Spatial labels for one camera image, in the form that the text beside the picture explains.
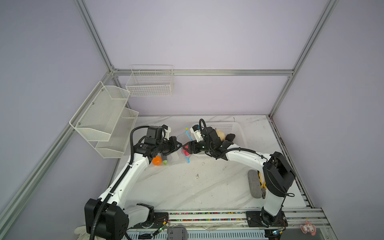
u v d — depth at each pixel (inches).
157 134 23.9
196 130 30.0
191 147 29.4
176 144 26.8
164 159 36.5
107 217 14.9
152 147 22.2
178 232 27.6
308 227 27.3
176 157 35.8
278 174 18.5
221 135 39.8
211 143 26.3
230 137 39.8
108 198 15.7
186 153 31.3
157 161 36.1
